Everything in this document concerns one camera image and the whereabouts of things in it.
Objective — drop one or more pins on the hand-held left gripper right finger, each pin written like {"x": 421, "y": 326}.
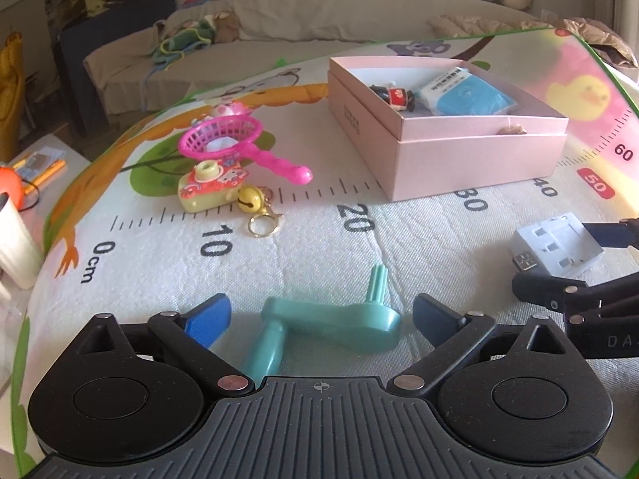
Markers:
{"x": 433, "y": 320}

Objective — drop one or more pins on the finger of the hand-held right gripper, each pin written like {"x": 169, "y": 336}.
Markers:
{"x": 615, "y": 234}
{"x": 541, "y": 290}

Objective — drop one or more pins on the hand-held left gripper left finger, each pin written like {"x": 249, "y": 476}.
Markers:
{"x": 208, "y": 323}

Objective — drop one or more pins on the white USB adapter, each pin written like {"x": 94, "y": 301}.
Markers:
{"x": 554, "y": 244}

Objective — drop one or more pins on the pink cardboard box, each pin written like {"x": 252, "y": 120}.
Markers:
{"x": 449, "y": 159}

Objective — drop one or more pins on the printed play mat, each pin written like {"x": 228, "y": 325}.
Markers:
{"x": 299, "y": 244}

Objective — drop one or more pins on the pink toy net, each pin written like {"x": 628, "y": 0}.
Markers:
{"x": 279, "y": 162}

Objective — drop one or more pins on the brown crinkled blanket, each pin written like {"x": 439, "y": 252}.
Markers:
{"x": 601, "y": 35}

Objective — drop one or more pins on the blue tissue packet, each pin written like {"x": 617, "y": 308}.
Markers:
{"x": 464, "y": 97}

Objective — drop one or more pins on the white cup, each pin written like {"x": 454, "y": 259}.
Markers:
{"x": 15, "y": 249}

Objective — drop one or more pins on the small pink toy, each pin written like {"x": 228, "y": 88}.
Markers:
{"x": 225, "y": 109}

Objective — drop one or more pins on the small red black figurine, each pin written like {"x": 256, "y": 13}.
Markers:
{"x": 394, "y": 96}

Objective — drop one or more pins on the stack of papers and pencils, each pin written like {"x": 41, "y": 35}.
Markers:
{"x": 40, "y": 164}

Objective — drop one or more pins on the orange ball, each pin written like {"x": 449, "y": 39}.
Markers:
{"x": 10, "y": 189}

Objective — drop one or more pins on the green knitted toy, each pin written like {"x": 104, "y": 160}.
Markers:
{"x": 184, "y": 40}

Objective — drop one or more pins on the brown plush toy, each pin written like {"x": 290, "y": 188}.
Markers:
{"x": 227, "y": 27}

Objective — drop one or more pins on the dark coffee table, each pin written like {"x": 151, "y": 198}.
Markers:
{"x": 100, "y": 40}

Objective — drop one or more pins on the yellow cloth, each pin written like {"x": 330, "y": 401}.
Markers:
{"x": 10, "y": 90}

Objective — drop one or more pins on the grey sofa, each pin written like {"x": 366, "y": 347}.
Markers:
{"x": 299, "y": 22}

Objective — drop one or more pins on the yellow toy camera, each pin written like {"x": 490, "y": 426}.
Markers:
{"x": 209, "y": 189}

